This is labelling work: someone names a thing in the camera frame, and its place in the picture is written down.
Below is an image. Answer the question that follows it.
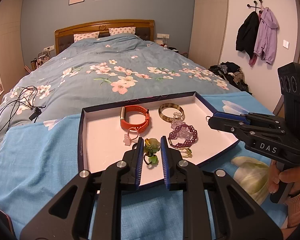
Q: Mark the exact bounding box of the green stone black ring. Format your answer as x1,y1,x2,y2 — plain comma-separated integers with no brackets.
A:
142,153,159,166

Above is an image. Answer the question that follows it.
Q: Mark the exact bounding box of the green jade bead charm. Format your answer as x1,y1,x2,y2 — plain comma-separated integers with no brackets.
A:
144,138,160,155

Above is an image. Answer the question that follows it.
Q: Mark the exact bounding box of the purple beaded bracelet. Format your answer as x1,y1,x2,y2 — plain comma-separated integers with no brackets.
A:
167,123,199,151

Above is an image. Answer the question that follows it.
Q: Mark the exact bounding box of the clear crystal bead bracelet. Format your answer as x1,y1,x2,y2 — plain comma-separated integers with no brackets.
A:
169,112,195,140

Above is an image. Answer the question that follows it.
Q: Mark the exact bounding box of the orange smart watch band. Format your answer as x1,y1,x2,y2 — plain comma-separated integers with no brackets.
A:
120,105,151,133

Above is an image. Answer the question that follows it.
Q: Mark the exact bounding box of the pink heart ring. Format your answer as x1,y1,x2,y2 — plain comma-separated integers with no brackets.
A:
123,127,141,147

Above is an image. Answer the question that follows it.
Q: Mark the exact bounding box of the tortoiseshell bangle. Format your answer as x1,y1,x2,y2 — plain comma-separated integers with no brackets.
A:
158,103,185,123

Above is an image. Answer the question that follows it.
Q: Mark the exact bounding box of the pink sweater forearm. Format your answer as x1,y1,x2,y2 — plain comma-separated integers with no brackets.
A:
282,193,300,239

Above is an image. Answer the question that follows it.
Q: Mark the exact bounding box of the person right hand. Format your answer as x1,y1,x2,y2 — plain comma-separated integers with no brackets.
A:
268,160,300,194

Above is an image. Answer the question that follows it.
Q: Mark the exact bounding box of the pile of dark clothes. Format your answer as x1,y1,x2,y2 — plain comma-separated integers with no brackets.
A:
209,61,252,95

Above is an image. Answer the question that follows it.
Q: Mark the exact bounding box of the purple hanging jacket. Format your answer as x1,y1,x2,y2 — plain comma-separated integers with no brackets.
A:
254,7,279,65

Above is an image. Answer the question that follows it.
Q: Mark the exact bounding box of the navy shallow cardboard tray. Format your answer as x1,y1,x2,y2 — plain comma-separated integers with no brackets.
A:
77,92,238,187

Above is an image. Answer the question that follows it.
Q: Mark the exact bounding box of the black hanging jacket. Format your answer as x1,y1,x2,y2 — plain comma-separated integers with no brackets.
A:
236,11,260,59

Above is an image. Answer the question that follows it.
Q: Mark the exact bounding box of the smartphone on blanket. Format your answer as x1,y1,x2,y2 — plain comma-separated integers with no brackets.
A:
0,210,15,237

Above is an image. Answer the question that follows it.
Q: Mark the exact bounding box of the beige tall wardrobe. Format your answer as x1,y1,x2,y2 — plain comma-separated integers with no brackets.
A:
189,0,229,69

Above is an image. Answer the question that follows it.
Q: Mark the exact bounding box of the bed with floral duvet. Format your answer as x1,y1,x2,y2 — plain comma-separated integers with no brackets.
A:
0,34,236,143

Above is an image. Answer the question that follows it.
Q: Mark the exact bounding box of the wooden headboard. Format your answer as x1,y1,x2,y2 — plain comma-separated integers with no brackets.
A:
55,19,155,55

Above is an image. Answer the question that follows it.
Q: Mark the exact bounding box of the right patterned pillow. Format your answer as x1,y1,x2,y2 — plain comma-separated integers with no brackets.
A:
108,27,136,36

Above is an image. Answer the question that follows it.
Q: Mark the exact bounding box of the patterned pillow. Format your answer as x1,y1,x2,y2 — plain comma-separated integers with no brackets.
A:
74,31,100,42
108,27,136,36

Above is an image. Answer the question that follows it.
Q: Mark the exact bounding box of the left patterned pillow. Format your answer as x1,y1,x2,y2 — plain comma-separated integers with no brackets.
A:
74,31,100,42

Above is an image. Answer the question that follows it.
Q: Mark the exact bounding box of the white wall switch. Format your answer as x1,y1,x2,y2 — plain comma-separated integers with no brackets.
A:
283,40,289,49

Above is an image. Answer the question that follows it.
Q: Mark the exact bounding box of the black wall coat hook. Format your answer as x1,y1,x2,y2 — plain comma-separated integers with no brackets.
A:
247,0,263,13

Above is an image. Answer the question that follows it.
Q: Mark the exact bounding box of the black cable bundle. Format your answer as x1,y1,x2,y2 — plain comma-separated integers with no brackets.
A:
0,85,47,145

